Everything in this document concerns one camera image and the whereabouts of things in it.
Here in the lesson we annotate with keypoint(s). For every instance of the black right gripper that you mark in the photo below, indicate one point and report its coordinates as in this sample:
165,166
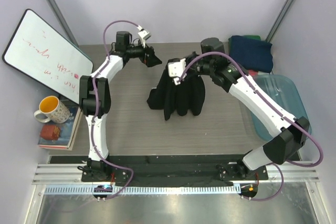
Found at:
186,67

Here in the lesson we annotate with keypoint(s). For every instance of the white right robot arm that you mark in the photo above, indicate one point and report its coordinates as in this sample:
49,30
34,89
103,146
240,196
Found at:
289,133

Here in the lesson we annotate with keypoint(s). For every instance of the left aluminium corner post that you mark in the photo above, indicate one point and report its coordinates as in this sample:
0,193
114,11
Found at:
61,19

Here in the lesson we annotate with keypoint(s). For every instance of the folded red t-shirt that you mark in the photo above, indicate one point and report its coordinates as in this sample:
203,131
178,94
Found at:
253,73

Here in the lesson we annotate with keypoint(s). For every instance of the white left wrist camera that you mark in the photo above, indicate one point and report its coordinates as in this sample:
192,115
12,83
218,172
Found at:
143,35

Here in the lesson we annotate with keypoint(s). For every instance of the white mug orange inside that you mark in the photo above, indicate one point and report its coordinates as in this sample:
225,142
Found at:
51,109

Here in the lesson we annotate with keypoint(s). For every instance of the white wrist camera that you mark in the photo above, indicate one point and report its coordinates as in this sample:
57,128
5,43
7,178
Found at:
176,69
143,35

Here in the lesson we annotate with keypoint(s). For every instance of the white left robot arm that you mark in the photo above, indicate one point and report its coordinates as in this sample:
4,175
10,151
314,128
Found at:
95,98

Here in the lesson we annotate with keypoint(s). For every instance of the aluminium rail frame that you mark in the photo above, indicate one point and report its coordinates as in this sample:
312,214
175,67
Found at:
176,189

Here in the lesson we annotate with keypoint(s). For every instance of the blue transparent plastic bin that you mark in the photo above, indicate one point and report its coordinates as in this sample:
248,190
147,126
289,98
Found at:
283,91

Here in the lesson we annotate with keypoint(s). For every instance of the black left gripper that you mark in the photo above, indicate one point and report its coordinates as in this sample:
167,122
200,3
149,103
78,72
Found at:
146,55

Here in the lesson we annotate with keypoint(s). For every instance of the stack of books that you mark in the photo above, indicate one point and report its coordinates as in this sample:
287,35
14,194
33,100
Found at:
68,132

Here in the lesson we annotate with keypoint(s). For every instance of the right aluminium corner post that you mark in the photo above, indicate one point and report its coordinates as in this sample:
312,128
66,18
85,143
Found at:
279,20

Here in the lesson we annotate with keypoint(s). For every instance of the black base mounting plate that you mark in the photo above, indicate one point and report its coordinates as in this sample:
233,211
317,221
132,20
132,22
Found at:
173,170

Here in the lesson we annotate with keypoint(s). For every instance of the folded navy t-shirt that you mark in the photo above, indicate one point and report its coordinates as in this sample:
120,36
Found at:
251,53

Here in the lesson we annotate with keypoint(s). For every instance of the whiteboard with red writing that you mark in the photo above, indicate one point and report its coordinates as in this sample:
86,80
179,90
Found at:
42,53

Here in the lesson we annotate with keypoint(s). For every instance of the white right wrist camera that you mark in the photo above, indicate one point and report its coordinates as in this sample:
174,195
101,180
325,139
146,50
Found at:
176,69

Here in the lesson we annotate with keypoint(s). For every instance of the aluminium corner post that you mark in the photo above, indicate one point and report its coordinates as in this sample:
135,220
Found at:
61,19
279,20

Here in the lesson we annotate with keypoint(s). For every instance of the black printed t-shirt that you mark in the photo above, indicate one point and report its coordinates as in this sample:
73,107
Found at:
187,96

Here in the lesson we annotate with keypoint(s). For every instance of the folded green t-shirt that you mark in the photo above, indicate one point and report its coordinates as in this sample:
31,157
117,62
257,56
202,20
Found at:
255,37

